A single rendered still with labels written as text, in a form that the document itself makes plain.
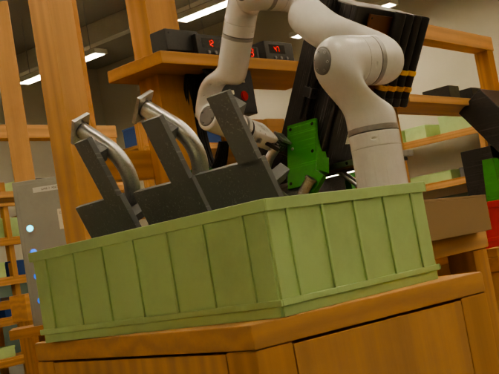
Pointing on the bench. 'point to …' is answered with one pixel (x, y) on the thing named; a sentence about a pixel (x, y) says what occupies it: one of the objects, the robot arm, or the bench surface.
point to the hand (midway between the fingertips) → (277, 142)
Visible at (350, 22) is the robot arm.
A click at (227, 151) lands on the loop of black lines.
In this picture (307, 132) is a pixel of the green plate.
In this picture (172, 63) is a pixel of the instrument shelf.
